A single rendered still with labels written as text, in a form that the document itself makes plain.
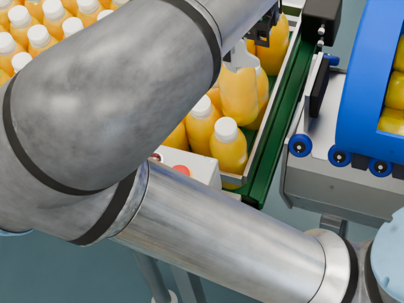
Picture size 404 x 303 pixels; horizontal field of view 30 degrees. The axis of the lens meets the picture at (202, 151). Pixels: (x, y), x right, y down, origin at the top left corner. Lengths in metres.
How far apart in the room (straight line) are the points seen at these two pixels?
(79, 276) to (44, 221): 1.77
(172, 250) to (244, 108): 0.64
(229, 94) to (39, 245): 1.33
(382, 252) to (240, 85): 0.54
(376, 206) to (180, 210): 0.83
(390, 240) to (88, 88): 0.39
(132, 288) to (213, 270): 1.63
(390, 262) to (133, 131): 0.34
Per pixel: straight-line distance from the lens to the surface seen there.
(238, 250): 0.73
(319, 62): 1.40
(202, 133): 1.35
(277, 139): 1.49
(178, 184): 0.69
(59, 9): 1.51
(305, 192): 1.49
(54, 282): 2.42
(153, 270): 2.02
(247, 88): 1.27
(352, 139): 1.26
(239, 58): 1.18
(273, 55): 1.51
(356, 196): 1.46
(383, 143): 1.25
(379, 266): 0.79
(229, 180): 1.37
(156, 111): 0.55
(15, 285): 2.46
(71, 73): 0.54
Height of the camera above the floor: 2.18
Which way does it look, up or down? 60 degrees down
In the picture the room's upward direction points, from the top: 11 degrees counter-clockwise
